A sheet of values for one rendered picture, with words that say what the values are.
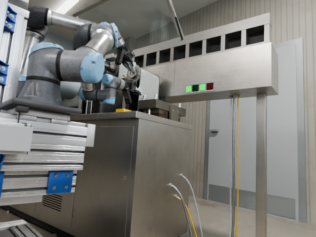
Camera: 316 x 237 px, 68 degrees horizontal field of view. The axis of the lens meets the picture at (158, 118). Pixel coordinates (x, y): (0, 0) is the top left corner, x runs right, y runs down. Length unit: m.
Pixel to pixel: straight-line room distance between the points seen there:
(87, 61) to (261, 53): 1.21
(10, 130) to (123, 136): 0.78
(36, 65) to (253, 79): 1.30
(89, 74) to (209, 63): 1.17
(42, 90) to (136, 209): 0.82
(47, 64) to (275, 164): 2.82
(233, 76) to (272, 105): 1.61
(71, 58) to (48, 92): 0.15
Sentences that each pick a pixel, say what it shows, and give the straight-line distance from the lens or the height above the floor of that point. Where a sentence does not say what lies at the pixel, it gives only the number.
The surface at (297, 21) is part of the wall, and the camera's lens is 3.64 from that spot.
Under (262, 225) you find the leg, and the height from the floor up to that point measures 0.24.
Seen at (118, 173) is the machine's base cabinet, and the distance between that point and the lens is 1.41.
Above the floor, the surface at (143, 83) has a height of 1.18.
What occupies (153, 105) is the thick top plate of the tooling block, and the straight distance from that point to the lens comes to 1.57.
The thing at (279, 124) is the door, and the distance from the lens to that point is 3.24.
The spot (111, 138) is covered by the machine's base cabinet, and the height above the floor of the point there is 0.74.
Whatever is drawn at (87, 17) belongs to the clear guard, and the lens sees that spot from 2.64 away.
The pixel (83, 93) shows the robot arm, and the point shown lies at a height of 1.01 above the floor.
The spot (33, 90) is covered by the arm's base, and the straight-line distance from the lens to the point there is 0.92.
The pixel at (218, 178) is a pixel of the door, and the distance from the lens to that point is 3.57.
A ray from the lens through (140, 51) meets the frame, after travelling 2.33.
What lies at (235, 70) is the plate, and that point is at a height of 1.28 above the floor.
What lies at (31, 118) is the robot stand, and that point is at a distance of 0.88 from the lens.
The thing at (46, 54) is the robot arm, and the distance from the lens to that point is 0.94.
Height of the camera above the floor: 0.69
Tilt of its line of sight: 8 degrees up
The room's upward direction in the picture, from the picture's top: 4 degrees clockwise
